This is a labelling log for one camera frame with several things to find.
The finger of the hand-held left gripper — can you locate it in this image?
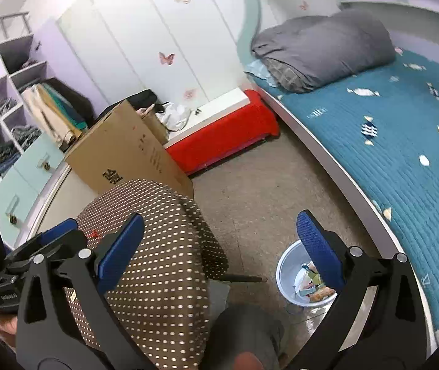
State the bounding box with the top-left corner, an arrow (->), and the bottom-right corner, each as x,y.
7,230 -> 90,274
6,218 -> 79,258

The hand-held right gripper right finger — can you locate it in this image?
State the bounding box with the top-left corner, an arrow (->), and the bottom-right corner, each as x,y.
289,210 -> 428,370

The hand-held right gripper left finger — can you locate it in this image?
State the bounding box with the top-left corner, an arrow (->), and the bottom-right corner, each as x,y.
15,214 -> 158,370

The white plastic trash bin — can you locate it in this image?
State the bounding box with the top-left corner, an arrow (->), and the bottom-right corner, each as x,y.
276,239 -> 338,308

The mint drawer cabinet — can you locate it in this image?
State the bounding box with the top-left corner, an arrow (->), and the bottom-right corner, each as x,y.
0,133 -> 70,248

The black table leg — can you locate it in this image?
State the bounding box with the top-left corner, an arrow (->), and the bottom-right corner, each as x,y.
219,273 -> 268,283

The large cardboard box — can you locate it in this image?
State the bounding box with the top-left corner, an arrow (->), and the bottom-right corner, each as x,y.
64,99 -> 194,201

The person's grey trouser leg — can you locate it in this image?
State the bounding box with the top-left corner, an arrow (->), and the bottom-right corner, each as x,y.
203,304 -> 285,370

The cream hanging garment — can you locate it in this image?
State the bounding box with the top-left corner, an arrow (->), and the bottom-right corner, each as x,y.
21,83 -> 83,144

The green hanging garment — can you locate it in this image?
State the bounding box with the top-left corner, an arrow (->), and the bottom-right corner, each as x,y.
44,83 -> 89,132

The bed with teal quilt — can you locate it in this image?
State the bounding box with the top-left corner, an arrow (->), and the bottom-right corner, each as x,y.
250,48 -> 439,336

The white plastic bag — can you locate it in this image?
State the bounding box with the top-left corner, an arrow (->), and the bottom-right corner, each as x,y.
161,102 -> 192,132

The red covered bench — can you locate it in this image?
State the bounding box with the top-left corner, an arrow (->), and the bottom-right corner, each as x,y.
164,90 -> 281,176

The white cubby shelf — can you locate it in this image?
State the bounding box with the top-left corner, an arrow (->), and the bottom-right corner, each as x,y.
0,33 -> 48,186

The black bag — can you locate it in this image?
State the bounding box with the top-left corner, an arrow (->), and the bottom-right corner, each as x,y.
127,89 -> 159,110

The white low bench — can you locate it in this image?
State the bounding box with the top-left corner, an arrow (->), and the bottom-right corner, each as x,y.
165,88 -> 252,150

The light blue plaid pillow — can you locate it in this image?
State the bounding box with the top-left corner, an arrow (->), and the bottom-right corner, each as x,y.
244,60 -> 282,88

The grey folded blanket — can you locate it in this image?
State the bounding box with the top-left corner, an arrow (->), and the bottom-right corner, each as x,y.
251,10 -> 396,94

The white wardrobe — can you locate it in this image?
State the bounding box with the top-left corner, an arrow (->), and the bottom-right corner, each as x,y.
58,0 -> 261,124

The grey metal handrail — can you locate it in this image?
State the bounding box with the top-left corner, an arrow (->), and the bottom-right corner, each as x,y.
0,12 -> 31,85

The white curved bed frame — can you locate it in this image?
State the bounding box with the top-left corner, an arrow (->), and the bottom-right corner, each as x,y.
248,77 -> 439,359

